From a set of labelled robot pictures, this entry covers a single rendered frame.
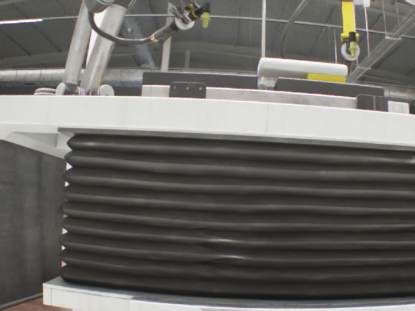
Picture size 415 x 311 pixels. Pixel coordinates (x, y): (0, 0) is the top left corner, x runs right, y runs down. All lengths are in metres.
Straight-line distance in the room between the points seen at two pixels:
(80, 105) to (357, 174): 0.61
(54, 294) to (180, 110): 0.48
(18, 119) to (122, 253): 0.38
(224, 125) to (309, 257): 0.33
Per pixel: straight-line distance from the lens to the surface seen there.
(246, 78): 1.47
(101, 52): 2.62
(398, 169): 0.92
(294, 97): 1.28
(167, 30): 1.85
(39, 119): 0.89
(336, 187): 0.86
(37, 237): 2.36
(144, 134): 0.84
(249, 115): 0.81
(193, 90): 1.24
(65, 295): 0.88
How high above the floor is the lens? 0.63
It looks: 7 degrees up
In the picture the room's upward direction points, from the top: 3 degrees clockwise
